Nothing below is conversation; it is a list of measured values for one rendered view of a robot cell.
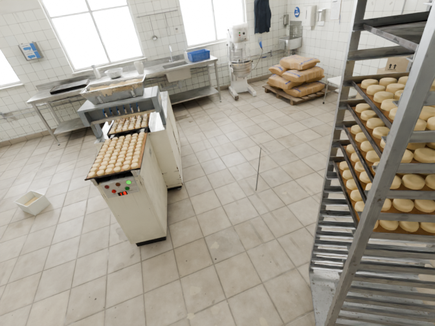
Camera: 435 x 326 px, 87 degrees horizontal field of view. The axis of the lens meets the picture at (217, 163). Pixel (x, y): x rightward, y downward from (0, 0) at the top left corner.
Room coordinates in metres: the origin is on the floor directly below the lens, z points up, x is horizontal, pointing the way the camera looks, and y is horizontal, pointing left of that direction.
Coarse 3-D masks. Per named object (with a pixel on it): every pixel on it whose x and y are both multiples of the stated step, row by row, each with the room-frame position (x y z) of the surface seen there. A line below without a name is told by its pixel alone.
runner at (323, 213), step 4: (320, 212) 0.82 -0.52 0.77; (324, 212) 0.82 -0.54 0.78; (328, 212) 0.81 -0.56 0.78; (332, 212) 0.81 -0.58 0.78; (336, 212) 0.80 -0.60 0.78; (340, 212) 0.80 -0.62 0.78; (344, 212) 0.79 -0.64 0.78; (348, 212) 0.78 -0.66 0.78; (320, 216) 0.80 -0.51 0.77; (324, 216) 0.80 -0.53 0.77; (328, 216) 0.79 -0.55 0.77; (332, 216) 0.79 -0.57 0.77; (336, 216) 0.79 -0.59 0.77; (340, 216) 0.78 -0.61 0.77; (344, 216) 0.78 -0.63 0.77; (348, 216) 0.77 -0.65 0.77
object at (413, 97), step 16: (432, 16) 0.41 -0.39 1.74; (432, 32) 0.40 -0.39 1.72; (432, 48) 0.39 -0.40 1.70; (416, 64) 0.41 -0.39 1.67; (432, 64) 0.39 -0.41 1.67; (416, 80) 0.40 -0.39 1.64; (432, 80) 0.39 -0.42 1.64; (416, 96) 0.39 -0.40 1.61; (400, 112) 0.41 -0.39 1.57; (416, 112) 0.39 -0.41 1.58; (400, 128) 0.40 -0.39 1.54; (400, 144) 0.39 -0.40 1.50; (384, 160) 0.41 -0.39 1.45; (400, 160) 0.39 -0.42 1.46; (384, 176) 0.39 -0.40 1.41; (384, 192) 0.39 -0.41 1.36; (368, 208) 0.40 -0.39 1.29; (368, 224) 0.39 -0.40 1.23; (368, 240) 0.39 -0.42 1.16; (352, 256) 0.40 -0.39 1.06; (352, 272) 0.39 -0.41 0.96; (336, 304) 0.40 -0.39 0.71; (336, 320) 0.39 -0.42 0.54
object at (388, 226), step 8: (344, 168) 0.74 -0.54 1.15; (344, 176) 0.69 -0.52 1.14; (344, 184) 0.66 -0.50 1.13; (352, 184) 0.63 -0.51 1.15; (352, 192) 0.59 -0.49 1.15; (352, 200) 0.57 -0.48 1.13; (360, 200) 0.56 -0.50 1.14; (360, 208) 0.51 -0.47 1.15; (376, 224) 0.44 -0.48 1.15; (384, 224) 0.44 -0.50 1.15; (392, 224) 0.43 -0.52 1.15; (400, 224) 0.43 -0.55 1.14; (408, 224) 0.42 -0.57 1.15; (416, 224) 0.42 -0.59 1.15; (424, 224) 0.41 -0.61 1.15; (432, 224) 0.41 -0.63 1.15; (392, 232) 0.42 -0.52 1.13; (400, 232) 0.41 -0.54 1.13; (408, 232) 0.41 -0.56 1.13; (416, 232) 0.40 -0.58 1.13; (424, 232) 0.40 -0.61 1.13; (432, 232) 0.39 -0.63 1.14
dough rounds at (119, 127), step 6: (144, 114) 2.37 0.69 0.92; (120, 120) 2.32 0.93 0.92; (126, 120) 2.30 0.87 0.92; (132, 120) 2.27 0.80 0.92; (138, 120) 2.24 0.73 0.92; (144, 120) 2.21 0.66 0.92; (114, 126) 2.19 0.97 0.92; (120, 126) 2.17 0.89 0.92; (126, 126) 2.14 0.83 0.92; (132, 126) 2.12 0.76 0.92; (138, 126) 2.09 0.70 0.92; (144, 126) 2.09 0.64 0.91; (114, 132) 2.08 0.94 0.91
